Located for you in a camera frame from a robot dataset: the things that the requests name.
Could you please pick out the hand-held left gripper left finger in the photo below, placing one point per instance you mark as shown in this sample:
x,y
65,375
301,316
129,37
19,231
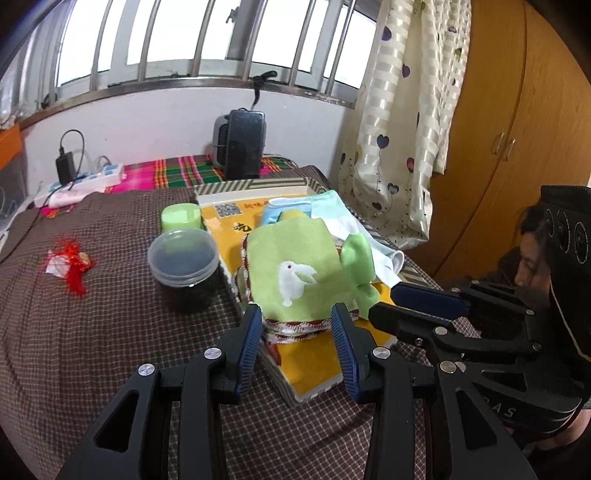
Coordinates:
x,y
247,350

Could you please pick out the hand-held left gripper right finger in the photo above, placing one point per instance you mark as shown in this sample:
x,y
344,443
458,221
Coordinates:
x,y
344,350

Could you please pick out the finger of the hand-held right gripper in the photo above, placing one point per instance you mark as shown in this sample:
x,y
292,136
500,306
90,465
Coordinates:
x,y
425,300
397,321

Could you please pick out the yellow box with striped rim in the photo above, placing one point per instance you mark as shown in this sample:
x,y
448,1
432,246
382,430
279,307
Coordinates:
x,y
304,364

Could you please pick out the white cotton glove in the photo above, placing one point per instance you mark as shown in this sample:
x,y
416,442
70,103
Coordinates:
x,y
383,265

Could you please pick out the light green cloth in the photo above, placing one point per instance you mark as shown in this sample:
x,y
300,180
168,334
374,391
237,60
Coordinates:
x,y
358,258

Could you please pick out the green rabbit print towel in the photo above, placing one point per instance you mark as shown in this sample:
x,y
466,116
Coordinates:
x,y
286,249

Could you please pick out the blue face mask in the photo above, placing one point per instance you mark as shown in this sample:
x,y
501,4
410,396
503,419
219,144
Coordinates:
x,y
323,203

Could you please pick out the clear jar with dark contents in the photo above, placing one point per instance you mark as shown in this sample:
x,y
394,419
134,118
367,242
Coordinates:
x,y
184,254

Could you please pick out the light green lidded cup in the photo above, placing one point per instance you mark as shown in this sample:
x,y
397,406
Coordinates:
x,y
180,217

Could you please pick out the cream curtain with heart print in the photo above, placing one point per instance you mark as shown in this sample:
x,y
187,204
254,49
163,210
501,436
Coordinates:
x,y
406,138

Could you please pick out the colourful plaid cloth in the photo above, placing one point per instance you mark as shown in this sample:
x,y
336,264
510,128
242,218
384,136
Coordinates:
x,y
175,173

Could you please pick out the red tassel ornament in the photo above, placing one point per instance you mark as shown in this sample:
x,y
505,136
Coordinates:
x,y
74,263

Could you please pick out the black phone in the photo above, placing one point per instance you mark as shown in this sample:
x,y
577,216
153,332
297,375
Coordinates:
x,y
244,147

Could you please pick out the grey fan heater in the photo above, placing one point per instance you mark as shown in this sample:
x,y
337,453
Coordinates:
x,y
220,143

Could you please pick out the wooden wardrobe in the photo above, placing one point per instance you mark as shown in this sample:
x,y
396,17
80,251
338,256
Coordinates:
x,y
508,92

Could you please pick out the white power strip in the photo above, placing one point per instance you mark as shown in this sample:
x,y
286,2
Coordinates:
x,y
104,173

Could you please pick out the pink packet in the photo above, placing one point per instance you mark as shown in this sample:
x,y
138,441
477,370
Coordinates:
x,y
64,198

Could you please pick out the metal window grille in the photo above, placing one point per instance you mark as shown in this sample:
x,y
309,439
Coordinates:
x,y
184,85

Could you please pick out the clear bin with orange lid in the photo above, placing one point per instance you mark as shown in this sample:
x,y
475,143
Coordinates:
x,y
9,143

